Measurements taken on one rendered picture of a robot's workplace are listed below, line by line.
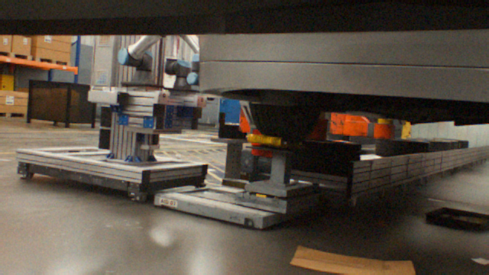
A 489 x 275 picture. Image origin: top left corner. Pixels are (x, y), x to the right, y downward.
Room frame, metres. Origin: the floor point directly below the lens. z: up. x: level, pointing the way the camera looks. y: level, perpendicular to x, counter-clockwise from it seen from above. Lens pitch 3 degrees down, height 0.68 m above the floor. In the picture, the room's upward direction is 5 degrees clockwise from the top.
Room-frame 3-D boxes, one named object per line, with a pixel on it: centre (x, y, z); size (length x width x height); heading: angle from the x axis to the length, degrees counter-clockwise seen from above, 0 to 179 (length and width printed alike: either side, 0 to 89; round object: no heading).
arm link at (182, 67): (4.08, 0.54, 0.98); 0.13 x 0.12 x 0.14; 48
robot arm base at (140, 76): (3.64, 0.76, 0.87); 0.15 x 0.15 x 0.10
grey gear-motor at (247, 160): (3.72, -0.19, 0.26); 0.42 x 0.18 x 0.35; 59
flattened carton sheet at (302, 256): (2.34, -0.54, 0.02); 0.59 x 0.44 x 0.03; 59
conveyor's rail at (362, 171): (4.68, -1.41, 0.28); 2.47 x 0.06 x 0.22; 149
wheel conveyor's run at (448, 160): (9.76, -3.98, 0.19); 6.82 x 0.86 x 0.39; 149
